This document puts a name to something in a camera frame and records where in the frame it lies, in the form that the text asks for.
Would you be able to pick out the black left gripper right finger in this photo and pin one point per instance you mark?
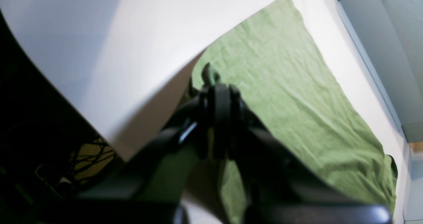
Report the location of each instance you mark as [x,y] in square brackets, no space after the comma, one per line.
[281,189]

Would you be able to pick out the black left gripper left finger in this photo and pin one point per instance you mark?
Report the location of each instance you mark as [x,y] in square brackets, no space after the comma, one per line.
[148,189]

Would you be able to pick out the green t-shirt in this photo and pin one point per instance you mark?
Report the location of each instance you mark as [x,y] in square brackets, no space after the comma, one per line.
[273,61]

